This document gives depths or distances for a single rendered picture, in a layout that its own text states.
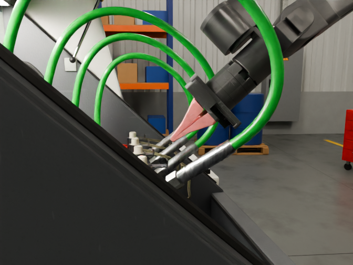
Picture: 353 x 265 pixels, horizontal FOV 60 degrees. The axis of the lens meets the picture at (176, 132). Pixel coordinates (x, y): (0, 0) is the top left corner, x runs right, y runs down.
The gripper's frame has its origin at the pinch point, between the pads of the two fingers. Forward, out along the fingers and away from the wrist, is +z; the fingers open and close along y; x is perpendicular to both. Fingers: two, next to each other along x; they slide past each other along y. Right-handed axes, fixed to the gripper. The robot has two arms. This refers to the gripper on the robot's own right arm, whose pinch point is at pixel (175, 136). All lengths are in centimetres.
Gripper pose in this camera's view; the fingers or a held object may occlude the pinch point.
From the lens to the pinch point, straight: 49.4
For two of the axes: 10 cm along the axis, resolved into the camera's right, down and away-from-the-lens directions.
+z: -7.2, 6.7, 1.5
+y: -6.9, -7.2, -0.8
